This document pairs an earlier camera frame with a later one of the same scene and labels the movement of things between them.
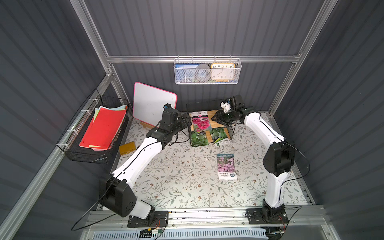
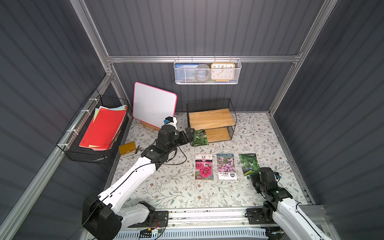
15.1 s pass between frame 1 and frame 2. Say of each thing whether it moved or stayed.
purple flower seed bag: stayed
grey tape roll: stayed
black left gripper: moved
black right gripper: moved
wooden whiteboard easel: stayed
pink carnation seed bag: moved
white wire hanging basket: stayed
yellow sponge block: stayed
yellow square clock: stayed
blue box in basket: stayed
